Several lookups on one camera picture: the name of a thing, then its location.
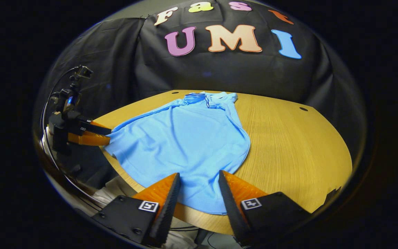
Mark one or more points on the black backdrop cloth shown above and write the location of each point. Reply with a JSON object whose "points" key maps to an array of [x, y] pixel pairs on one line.
{"points": [[237, 72]]}

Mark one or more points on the light blue polo T-shirt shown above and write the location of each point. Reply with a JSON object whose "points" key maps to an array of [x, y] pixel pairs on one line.
{"points": [[185, 138]]}

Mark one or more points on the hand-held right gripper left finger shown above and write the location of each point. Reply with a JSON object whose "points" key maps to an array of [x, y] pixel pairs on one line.
{"points": [[168, 207]]}

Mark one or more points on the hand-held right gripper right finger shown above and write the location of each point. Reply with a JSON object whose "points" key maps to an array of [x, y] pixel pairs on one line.
{"points": [[230, 204]]}

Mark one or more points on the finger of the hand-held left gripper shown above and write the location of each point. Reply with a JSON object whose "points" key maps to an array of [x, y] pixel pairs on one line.
{"points": [[88, 139], [97, 129]]}

